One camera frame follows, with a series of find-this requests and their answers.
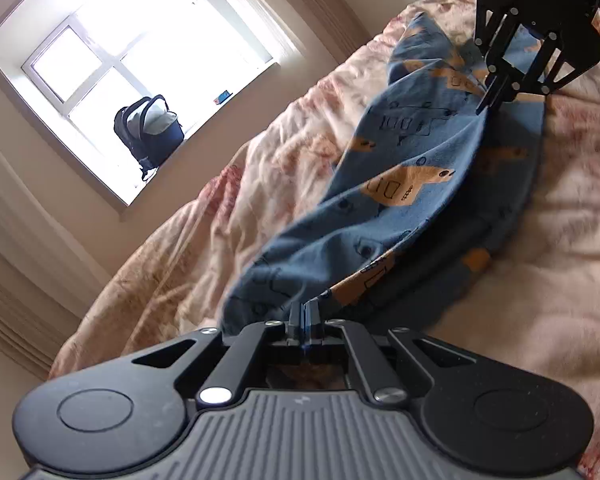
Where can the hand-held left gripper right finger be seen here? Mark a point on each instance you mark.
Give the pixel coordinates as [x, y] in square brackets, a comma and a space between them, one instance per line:
[312, 321]

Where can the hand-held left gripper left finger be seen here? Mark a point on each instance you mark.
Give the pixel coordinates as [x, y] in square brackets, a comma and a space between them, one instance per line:
[294, 321]

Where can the white framed window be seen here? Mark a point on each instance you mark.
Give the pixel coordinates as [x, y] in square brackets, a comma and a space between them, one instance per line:
[130, 60]

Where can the pink floral blanket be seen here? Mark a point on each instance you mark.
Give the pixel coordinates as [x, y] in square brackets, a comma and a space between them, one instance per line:
[570, 240]

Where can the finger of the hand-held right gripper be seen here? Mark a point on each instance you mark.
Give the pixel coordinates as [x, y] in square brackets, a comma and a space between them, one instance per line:
[517, 82]
[491, 85]

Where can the blue printed pants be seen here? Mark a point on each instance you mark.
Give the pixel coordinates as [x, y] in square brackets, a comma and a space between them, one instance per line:
[405, 180]

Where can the small blue box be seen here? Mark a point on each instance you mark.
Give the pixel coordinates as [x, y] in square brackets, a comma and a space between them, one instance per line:
[223, 96]

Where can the dark blue backpack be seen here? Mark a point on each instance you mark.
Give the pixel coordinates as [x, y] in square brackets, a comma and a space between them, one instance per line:
[147, 130]

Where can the beige curtain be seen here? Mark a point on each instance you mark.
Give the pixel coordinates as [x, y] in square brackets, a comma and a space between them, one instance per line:
[25, 270]

